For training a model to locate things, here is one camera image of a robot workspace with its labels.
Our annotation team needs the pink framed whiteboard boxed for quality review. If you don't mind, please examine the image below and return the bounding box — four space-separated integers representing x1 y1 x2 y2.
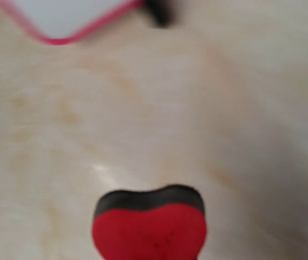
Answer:
0 0 181 46

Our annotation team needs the red black whiteboard eraser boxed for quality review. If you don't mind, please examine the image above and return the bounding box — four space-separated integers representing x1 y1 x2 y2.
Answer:
91 184 207 260

